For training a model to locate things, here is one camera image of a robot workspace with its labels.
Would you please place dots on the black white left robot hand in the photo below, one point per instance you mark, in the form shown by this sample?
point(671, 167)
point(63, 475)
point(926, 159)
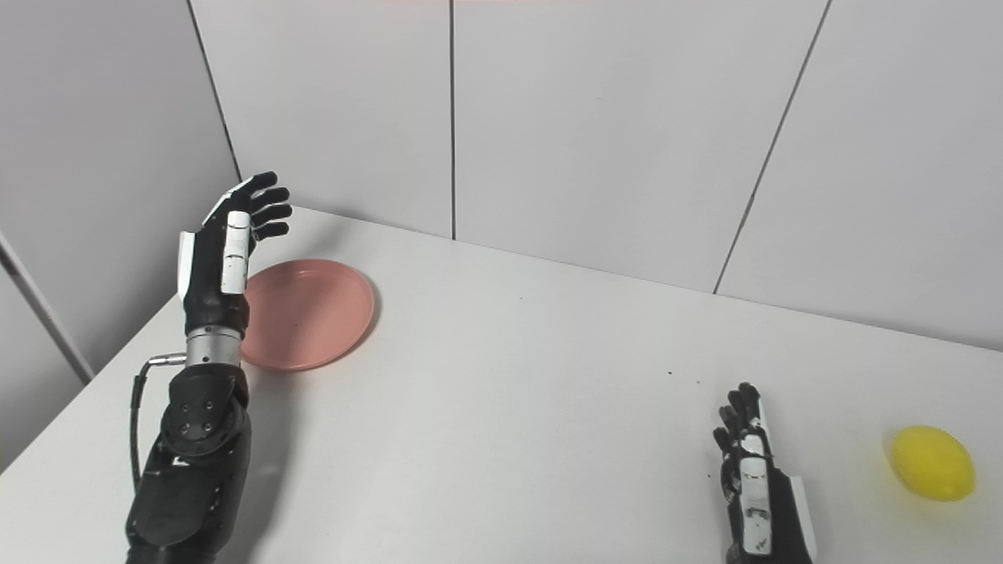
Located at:
point(208, 274)

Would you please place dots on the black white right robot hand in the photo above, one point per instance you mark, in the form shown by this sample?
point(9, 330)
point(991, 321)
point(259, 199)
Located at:
point(783, 517)

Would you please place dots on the pink round plate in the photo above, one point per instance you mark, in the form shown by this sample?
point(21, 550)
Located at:
point(309, 313)

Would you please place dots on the yellow lemon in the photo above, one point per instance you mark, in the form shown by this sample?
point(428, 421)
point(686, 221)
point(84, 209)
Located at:
point(932, 464)

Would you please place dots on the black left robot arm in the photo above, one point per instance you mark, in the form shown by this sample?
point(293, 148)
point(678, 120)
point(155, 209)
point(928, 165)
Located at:
point(192, 470)

